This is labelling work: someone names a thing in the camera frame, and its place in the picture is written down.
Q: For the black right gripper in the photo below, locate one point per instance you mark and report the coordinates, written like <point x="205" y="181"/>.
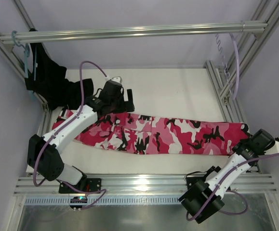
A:
<point x="246" y="138"/>

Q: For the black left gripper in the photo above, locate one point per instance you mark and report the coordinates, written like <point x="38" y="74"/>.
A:
<point x="124" y="101"/>

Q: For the pink camouflage trousers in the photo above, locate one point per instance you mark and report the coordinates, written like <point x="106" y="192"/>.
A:
<point x="141" y="134"/>

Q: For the lilac clothes hanger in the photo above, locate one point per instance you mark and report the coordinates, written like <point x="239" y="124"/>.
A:
<point x="233" y="87"/>

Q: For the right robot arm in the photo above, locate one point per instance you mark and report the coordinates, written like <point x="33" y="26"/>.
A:
<point x="204" y="197"/>

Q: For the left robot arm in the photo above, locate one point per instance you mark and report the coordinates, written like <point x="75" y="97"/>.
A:
<point x="44" y="152"/>

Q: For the light blue clothes hanger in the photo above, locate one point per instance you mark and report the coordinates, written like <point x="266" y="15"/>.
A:
<point x="27" y="51"/>

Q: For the black garment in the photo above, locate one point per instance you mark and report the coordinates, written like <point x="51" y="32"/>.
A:
<point x="48" y="79"/>

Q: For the aluminium right frame rail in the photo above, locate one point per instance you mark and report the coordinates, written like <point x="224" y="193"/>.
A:
<point x="249" y="46"/>

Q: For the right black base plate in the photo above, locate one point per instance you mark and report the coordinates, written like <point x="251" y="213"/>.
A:
<point x="196" y="184"/>

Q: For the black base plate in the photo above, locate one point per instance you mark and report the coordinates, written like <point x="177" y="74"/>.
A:
<point x="196" y="184"/>
<point x="91" y="185"/>

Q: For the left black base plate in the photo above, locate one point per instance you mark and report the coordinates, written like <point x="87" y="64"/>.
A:
<point x="91" y="185"/>

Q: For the slotted grey cable duct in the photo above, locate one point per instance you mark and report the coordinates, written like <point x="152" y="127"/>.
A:
<point x="105" y="200"/>

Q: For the aluminium hanging rail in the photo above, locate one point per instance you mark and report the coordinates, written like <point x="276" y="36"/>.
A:
<point x="137" y="32"/>

